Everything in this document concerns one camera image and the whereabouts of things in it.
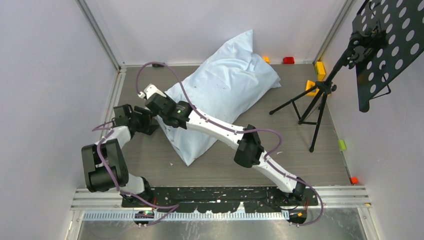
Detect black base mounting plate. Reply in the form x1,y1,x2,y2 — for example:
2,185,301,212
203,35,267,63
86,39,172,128
121,186,319,214

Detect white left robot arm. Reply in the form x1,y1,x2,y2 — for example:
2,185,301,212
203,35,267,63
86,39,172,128
81,104,159,207

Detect light blue pillowcase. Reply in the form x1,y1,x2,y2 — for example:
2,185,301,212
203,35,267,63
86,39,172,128
155,29,282,167

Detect orange toy block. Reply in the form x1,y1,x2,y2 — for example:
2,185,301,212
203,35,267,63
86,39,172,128
262,56,270,64

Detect green block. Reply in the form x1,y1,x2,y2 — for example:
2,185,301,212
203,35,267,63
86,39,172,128
337,139,347,152

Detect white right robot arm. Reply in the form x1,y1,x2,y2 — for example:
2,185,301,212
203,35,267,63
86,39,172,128
137,84,306,205

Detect red toy block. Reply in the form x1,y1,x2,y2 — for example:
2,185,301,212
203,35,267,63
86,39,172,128
282,56,295,65

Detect yellow block on rail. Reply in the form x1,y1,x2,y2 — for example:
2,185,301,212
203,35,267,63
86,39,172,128
314,61,327,82

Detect small black wall object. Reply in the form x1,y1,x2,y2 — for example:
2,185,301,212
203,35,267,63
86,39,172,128
152,62,165,68

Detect yellow block near tripod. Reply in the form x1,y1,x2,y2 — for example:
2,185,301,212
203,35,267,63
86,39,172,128
305,80,319,97

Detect black tripod stand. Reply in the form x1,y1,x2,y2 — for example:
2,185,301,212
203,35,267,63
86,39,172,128
269,27,383,153

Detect black perforated stand plate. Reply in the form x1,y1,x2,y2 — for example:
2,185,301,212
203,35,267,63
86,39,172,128
349,0,424,113

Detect small orange block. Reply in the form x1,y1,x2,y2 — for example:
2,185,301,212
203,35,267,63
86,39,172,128
349,177,359,185

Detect slotted cable duct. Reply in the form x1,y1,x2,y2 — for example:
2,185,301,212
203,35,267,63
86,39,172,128
82,210,289,222

